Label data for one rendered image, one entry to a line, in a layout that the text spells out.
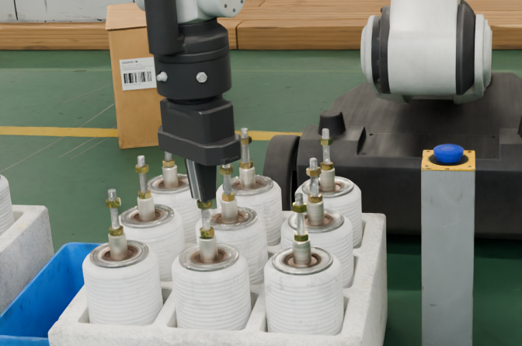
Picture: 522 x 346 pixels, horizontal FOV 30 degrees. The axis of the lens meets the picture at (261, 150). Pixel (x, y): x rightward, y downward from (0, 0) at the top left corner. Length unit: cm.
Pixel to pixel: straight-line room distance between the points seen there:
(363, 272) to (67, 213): 90
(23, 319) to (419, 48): 72
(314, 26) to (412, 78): 168
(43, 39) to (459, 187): 239
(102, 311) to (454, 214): 48
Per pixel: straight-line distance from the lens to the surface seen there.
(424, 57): 152
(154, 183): 147
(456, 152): 132
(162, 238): 133
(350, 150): 171
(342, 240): 128
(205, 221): 120
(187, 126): 113
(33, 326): 153
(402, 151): 172
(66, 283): 163
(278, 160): 174
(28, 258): 158
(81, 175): 227
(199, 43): 109
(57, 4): 354
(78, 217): 204
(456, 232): 134
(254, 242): 130
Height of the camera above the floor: 79
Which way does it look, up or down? 20 degrees down
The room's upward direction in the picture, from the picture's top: 4 degrees counter-clockwise
